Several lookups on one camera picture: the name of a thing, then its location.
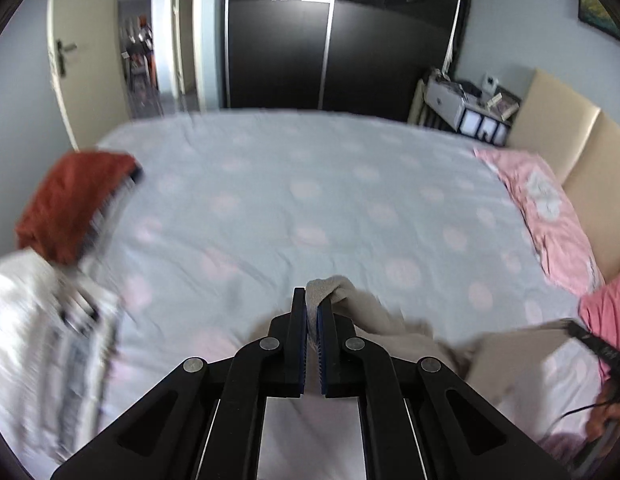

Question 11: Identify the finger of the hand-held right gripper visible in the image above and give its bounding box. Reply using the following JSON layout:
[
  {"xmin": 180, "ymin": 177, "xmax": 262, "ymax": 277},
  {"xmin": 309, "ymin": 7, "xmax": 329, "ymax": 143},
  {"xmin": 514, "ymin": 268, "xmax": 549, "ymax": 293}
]
[{"xmin": 562, "ymin": 319, "xmax": 620, "ymax": 377}]

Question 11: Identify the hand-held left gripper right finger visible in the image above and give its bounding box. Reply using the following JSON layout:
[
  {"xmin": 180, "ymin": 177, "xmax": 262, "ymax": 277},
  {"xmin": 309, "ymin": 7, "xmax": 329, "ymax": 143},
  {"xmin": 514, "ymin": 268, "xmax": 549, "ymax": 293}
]
[{"xmin": 318, "ymin": 300, "xmax": 577, "ymax": 480}]

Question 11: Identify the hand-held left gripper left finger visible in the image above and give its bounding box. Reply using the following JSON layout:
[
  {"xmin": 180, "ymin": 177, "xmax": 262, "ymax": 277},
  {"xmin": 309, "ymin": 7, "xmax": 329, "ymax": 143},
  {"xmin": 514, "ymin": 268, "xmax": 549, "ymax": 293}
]
[{"xmin": 50, "ymin": 287, "xmax": 307, "ymax": 480}]

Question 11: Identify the beige shirt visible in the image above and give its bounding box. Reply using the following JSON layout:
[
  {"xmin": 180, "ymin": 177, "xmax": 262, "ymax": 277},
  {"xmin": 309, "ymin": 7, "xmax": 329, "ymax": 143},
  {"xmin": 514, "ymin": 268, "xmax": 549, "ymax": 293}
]
[{"xmin": 306, "ymin": 275, "xmax": 586, "ymax": 411}]

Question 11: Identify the person's right hand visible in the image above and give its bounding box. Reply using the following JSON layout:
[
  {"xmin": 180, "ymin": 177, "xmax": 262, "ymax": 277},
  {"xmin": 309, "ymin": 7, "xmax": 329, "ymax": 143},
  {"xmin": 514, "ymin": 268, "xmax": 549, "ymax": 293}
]
[{"xmin": 586, "ymin": 394, "xmax": 620, "ymax": 438}]

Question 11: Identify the plain pink pillow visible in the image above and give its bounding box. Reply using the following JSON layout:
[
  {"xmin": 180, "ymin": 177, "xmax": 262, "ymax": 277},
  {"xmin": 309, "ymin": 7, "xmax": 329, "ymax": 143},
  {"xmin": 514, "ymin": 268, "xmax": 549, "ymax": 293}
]
[{"xmin": 578, "ymin": 276, "xmax": 620, "ymax": 386}]

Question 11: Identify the bed with dotted sheet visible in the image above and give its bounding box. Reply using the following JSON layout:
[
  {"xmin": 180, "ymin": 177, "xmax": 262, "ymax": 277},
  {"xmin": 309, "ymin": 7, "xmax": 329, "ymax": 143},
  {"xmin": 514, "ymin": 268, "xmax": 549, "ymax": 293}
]
[{"xmin": 0, "ymin": 109, "xmax": 611, "ymax": 480}]

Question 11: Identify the pink cloud print duvet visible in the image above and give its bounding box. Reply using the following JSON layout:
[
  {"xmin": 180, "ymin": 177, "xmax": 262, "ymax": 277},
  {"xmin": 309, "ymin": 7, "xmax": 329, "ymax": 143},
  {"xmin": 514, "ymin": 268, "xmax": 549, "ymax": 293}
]
[{"xmin": 474, "ymin": 147, "xmax": 605, "ymax": 296}]

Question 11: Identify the beige padded headboard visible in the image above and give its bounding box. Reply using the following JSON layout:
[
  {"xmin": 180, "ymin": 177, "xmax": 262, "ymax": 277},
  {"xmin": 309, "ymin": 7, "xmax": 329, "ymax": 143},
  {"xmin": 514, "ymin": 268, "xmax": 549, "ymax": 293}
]
[{"xmin": 505, "ymin": 67, "xmax": 620, "ymax": 286}]

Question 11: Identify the white cube shelf unit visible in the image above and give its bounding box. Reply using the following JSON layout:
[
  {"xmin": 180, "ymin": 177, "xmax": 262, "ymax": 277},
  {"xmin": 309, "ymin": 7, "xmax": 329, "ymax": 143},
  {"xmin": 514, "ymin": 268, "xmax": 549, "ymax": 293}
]
[{"xmin": 455, "ymin": 91, "xmax": 521, "ymax": 147}]

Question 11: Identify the cream radiator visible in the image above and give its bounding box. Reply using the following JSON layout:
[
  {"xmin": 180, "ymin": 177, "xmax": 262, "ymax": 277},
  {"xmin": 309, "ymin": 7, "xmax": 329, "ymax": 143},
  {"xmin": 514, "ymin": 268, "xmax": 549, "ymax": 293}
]
[{"xmin": 408, "ymin": 78, "xmax": 431, "ymax": 126}]

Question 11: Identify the white patterned cloth pile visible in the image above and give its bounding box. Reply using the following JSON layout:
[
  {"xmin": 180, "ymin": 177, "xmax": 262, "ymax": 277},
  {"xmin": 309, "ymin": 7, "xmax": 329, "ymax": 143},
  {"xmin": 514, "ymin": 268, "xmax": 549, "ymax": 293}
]
[{"xmin": 0, "ymin": 180, "xmax": 140, "ymax": 466}]

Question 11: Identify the orange folded cloth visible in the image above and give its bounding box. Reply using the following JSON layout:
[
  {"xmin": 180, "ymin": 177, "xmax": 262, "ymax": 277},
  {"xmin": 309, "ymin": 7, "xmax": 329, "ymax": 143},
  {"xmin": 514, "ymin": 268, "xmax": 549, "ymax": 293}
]
[{"xmin": 16, "ymin": 149, "xmax": 143, "ymax": 267}]

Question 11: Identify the white box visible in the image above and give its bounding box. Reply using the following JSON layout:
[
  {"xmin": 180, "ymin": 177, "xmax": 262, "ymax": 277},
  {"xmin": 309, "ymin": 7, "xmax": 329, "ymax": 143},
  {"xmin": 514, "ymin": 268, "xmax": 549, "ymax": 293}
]
[{"xmin": 424, "ymin": 76, "xmax": 467, "ymax": 128}]

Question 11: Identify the black sliding wardrobe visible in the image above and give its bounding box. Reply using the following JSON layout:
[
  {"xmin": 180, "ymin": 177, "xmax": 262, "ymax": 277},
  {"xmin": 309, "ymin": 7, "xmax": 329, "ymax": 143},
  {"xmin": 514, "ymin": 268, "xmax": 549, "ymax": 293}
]
[{"xmin": 224, "ymin": 0, "xmax": 475, "ymax": 122}]

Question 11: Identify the cream room door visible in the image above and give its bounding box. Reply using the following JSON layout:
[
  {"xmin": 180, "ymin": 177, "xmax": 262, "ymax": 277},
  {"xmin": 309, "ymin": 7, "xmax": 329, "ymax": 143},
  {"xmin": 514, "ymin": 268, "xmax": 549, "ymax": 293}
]
[{"xmin": 46, "ymin": 0, "xmax": 133, "ymax": 153}]

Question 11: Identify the black cable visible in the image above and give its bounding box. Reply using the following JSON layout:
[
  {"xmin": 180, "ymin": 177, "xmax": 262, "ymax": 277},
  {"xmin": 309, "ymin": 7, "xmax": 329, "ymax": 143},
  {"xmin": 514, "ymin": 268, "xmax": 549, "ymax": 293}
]
[{"xmin": 549, "ymin": 396, "xmax": 613, "ymax": 436}]

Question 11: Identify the framed wall picture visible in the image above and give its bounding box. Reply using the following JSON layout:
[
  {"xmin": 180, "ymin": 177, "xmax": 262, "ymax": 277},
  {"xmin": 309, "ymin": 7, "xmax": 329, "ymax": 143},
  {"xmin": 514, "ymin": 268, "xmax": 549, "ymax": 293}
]
[{"xmin": 577, "ymin": 0, "xmax": 620, "ymax": 45}]

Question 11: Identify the metal door handle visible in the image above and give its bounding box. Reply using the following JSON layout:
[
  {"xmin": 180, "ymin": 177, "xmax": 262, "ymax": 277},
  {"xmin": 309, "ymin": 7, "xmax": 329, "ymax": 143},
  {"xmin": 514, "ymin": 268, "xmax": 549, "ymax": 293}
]
[{"xmin": 56, "ymin": 39, "xmax": 78, "ymax": 79}]

